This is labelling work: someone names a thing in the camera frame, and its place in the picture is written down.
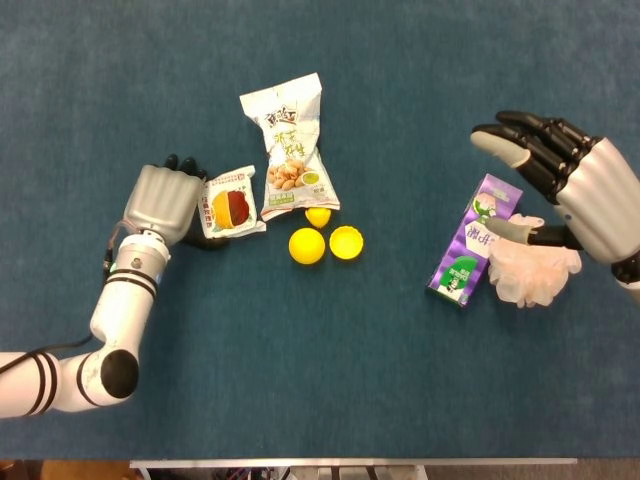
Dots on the yellow scalloped plastic cup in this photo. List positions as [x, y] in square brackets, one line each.
[346, 243]

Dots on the white peanut snack bag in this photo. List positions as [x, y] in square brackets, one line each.
[290, 135]

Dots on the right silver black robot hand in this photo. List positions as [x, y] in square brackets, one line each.
[600, 200]

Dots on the purple toothpaste box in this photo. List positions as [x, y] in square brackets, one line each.
[462, 260]

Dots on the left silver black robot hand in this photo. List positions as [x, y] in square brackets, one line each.
[160, 200]

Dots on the rose cake snack packet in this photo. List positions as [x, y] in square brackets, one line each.
[232, 207]

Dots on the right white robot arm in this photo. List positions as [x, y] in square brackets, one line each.
[629, 277]

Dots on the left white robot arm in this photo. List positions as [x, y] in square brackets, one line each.
[120, 310]

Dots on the brown wooden object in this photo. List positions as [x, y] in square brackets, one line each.
[75, 471]

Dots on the grey metal frame rail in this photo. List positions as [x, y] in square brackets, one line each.
[350, 463]

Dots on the small yellow flower-shaped cup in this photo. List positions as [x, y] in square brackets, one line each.
[317, 216]

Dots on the yellow plastic ball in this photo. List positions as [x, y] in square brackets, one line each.
[307, 246]

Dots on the pink mesh bath loofah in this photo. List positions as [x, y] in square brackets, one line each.
[535, 275]

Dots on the blue felt table cover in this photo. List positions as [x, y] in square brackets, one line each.
[320, 375]

